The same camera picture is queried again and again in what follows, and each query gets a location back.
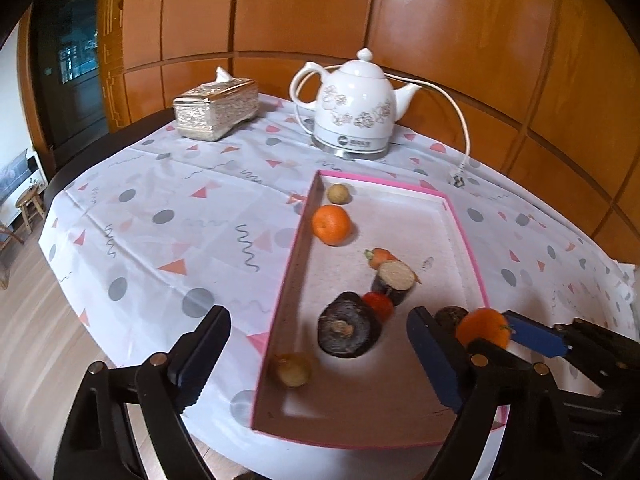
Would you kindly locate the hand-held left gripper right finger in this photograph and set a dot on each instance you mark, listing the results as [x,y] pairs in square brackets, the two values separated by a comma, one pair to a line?
[432,355]

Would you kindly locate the red tomato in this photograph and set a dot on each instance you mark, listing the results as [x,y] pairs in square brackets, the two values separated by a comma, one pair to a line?
[378,305]

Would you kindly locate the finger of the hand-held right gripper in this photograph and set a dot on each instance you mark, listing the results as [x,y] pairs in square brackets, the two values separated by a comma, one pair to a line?
[492,349]
[535,335]

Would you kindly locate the white patterned tablecloth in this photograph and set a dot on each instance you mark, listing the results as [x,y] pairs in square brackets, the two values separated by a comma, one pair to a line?
[150,220]

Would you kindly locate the small dark water chestnut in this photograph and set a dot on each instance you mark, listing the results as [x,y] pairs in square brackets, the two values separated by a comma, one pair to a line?
[449,317]

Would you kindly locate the pink-rimmed cardboard tray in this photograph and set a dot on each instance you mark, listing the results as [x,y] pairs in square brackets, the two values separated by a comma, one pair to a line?
[430,240]

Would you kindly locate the silver embossed tissue box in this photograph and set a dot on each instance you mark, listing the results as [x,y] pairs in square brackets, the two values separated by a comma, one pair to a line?
[215,110]

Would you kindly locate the dark-skinned sugarcane piece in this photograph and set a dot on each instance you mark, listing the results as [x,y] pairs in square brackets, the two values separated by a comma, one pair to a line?
[395,277]

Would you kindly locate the white floral electric kettle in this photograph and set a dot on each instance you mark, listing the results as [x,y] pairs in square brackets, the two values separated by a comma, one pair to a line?
[355,105]

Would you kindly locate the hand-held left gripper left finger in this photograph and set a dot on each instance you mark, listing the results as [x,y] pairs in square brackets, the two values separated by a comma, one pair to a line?
[200,360]

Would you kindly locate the orange carrot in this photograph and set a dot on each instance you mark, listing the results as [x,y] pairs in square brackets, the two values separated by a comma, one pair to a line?
[382,256]

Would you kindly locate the small wooden stool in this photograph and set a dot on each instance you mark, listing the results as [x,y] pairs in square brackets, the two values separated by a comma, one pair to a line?
[30,202]

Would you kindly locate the large dark water chestnut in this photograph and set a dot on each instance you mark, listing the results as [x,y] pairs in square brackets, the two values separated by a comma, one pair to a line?
[347,330]

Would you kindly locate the wooden chair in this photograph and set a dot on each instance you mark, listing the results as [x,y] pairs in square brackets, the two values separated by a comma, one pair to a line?
[7,260]

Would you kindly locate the dark wooden door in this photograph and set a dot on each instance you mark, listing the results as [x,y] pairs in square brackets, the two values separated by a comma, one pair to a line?
[70,75]

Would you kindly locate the orange tangerine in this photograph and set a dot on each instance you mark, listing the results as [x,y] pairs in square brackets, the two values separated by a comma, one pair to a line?
[331,225]
[481,327]

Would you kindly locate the small yellow longan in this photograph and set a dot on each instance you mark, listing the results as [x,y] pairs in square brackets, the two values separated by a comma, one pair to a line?
[339,193]
[291,369]

